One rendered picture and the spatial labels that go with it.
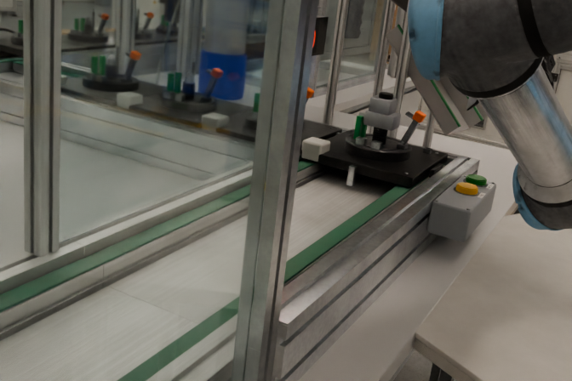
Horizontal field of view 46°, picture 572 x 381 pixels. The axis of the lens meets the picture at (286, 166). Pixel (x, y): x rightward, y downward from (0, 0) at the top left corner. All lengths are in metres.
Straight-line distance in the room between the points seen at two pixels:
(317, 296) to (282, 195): 0.28
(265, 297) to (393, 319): 0.44
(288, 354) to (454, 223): 0.52
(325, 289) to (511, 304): 0.40
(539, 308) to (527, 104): 0.40
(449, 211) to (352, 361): 0.41
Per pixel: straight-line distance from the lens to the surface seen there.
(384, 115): 1.40
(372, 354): 0.93
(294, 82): 0.55
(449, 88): 1.73
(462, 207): 1.22
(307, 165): 1.36
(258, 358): 0.64
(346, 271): 0.90
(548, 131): 0.93
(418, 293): 1.11
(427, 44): 0.77
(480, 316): 1.09
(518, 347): 1.04
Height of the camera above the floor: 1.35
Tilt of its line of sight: 17 degrees down
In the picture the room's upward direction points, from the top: 7 degrees clockwise
